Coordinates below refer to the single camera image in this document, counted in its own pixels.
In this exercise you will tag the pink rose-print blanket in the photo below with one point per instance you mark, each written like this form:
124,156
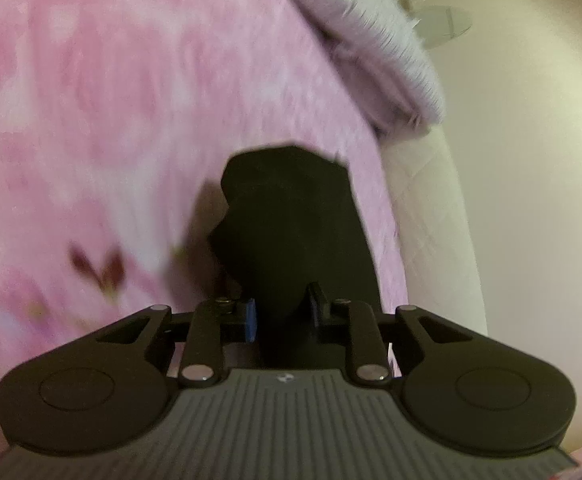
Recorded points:
121,135

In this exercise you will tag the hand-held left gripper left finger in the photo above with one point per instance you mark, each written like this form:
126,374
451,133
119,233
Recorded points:
250,321

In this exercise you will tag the black garment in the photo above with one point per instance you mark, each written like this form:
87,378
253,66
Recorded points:
291,230

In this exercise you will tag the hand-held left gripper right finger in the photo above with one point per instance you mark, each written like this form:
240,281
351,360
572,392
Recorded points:
317,306

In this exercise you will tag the lilac fuzzy blanket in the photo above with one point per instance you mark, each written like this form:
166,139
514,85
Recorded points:
371,45

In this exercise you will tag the cream quilted mattress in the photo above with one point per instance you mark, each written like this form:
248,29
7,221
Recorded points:
436,240

